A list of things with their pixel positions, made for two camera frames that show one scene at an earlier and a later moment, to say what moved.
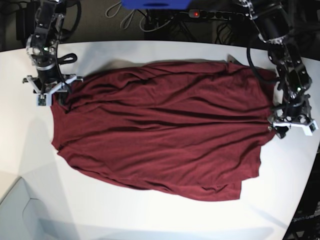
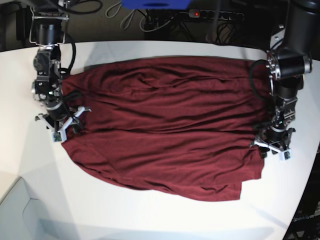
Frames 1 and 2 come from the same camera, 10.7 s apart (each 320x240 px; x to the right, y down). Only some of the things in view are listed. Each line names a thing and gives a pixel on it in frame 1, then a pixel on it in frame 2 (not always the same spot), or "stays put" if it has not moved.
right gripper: x=296 y=114 -> x=275 y=139
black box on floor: x=25 y=22 stays put
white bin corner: x=23 y=218 stays put
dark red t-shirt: x=194 y=129 stays put
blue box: x=156 y=4 stays put
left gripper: x=47 y=84 -> x=62 y=125
